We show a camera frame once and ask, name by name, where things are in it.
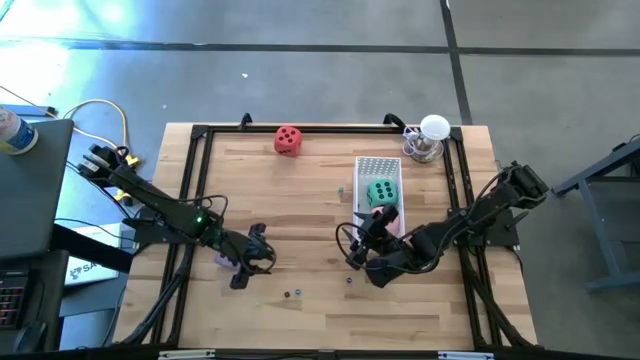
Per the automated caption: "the white canister with blue label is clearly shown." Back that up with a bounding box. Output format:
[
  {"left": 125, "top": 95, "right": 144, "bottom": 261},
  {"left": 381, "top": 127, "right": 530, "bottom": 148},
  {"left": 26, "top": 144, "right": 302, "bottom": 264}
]
[{"left": 0, "top": 105, "right": 40, "bottom": 157}]

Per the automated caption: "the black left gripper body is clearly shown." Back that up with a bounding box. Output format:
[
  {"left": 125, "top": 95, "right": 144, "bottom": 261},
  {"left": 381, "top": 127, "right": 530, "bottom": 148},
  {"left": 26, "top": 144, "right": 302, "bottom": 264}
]
[{"left": 216, "top": 229, "right": 262, "bottom": 274}]

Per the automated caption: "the glass jar with white ball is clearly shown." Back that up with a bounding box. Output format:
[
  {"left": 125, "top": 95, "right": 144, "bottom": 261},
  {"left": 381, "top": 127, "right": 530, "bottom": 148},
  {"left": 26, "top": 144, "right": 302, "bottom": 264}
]
[{"left": 401, "top": 113, "right": 453, "bottom": 166}]

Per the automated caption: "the black desk beam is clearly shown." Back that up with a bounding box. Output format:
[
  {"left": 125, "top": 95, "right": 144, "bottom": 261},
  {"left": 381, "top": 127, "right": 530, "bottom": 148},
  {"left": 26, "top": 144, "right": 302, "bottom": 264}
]
[{"left": 49, "top": 222, "right": 136, "bottom": 276}]

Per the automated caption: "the white printed box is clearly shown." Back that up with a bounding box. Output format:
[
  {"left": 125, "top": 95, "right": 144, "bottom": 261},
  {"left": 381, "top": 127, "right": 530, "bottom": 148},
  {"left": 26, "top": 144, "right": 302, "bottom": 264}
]
[{"left": 63, "top": 222, "right": 124, "bottom": 288}]

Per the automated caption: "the backlit keyboard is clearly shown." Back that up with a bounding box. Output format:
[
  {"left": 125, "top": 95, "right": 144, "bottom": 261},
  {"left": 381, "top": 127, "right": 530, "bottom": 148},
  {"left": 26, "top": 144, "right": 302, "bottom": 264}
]
[{"left": 0, "top": 271, "right": 31, "bottom": 332}]

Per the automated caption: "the yellow cable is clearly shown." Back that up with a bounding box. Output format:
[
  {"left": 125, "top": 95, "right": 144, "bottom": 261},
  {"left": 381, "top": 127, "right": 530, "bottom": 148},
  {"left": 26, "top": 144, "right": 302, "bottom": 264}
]
[{"left": 63, "top": 97, "right": 143, "bottom": 206}]

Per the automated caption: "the white perforated bin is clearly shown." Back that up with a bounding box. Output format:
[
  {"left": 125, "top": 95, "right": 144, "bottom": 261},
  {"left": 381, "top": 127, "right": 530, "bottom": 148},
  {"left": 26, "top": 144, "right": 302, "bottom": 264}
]
[{"left": 351, "top": 155, "right": 408, "bottom": 240}]

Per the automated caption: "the white label strip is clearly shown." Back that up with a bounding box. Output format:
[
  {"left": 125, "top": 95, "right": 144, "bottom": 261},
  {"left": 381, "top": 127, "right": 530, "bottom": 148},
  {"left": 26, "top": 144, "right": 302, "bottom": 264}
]
[
  {"left": 158, "top": 348, "right": 218, "bottom": 360},
  {"left": 437, "top": 350, "right": 496, "bottom": 360}
]

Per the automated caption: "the large red foam die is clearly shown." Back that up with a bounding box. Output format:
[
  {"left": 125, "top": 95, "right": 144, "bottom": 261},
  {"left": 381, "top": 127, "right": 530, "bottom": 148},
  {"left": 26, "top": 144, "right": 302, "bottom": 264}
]
[{"left": 273, "top": 125, "right": 305, "bottom": 159}]

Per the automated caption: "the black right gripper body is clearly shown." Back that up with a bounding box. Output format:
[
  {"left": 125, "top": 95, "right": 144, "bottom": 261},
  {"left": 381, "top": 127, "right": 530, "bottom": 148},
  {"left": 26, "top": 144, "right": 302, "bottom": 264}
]
[{"left": 358, "top": 221, "right": 437, "bottom": 290}]

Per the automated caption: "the blue-grey metal table frame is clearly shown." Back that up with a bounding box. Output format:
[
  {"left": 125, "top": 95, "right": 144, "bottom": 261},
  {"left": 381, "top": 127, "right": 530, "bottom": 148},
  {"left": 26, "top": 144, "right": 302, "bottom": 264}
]
[{"left": 551, "top": 136, "right": 640, "bottom": 295}]

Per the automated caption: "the large teal foam die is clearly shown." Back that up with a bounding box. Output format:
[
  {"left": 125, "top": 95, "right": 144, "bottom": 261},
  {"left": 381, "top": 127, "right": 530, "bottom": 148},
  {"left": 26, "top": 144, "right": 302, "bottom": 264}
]
[{"left": 365, "top": 178, "right": 401, "bottom": 210}]

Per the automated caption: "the black aluminium table frame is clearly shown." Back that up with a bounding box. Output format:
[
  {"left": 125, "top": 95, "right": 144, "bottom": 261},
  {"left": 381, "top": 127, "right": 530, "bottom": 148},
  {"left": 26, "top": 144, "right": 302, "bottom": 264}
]
[{"left": 112, "top": 112, "right": 539, "bottom": 351}]

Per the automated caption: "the black computer mouse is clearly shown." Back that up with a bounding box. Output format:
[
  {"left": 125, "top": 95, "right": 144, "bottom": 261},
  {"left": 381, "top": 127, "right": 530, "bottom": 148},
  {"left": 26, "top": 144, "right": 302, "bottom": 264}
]
[{"left": 13, "top": 319, "right": 48, "bottom": 355}]

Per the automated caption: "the large pink foam die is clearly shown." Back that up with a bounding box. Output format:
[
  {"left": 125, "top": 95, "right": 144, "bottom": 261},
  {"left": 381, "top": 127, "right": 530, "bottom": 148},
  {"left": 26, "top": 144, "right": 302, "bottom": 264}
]
[{"left": 371, "top": 206, "right": 405, "bottom": 237}]

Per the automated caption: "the large purple foam die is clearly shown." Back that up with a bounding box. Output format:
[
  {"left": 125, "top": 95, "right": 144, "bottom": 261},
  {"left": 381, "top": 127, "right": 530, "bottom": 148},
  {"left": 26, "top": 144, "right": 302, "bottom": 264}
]
[{"left": 214, "top": 251, "right": 240, "bottom": 273}]

